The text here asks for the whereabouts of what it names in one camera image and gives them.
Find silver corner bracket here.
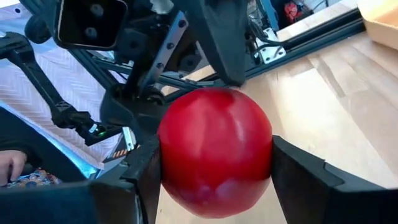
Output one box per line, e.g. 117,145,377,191
253,27,287,65

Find yellow plastic basket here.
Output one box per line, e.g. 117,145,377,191
356,0,398,51

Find red toy tomato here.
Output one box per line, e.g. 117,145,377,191
157,86,274,219

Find person's hand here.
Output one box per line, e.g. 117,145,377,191
0,150,28,187

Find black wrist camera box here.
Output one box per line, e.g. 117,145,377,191
53,0,129,51

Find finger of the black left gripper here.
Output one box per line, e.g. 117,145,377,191
99,88,169,144
183,0,249,88

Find person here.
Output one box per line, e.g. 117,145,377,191
0,108,78,190

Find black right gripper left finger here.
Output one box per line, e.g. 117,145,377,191
0,136,162,224

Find black and red bag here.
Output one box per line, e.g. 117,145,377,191
284,0,312,24

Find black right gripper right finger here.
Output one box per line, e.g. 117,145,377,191
273,136,398,224

